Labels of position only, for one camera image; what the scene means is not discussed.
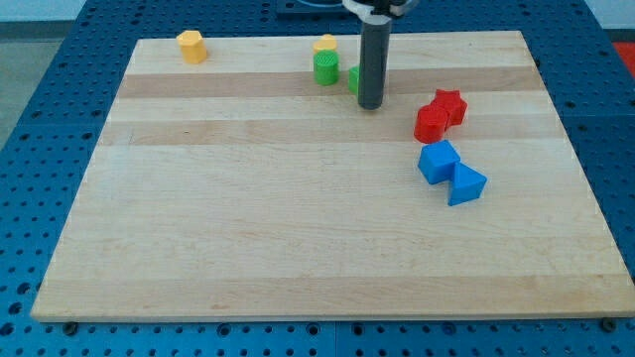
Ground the green cylinder block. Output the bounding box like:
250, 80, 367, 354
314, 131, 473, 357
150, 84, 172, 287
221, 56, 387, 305
314, 50, 339, 86

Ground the wooden board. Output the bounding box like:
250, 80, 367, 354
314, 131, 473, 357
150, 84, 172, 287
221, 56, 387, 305
31, 31, 634, 322

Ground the blue cube block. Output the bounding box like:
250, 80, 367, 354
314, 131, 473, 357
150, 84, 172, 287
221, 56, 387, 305
418, 140, 460, 184

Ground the red cylinder block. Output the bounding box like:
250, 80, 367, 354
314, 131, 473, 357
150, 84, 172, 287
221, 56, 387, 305
414, 104, 449, 144

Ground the yellow heart block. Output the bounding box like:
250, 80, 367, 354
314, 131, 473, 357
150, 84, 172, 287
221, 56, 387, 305
313, 34, 337, 55

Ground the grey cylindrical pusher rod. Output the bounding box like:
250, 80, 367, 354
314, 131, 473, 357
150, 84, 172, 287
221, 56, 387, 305
357, 15, 392, 110

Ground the yellow hexagon block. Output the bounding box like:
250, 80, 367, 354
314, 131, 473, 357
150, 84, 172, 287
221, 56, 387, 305
177, 30, 207, 64

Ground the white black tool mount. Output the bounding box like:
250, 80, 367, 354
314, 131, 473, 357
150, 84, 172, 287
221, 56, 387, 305
342, 0, 420, 19

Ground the red star block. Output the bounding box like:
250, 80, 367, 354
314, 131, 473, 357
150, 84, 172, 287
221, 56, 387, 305
432, 89, 467, 128

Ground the blue triangle block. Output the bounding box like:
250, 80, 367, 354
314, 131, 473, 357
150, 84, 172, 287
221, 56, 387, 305
447, 163, 487, 206

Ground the green block behind rod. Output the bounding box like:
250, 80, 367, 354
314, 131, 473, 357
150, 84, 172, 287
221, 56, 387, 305
348, 65, 359, 95

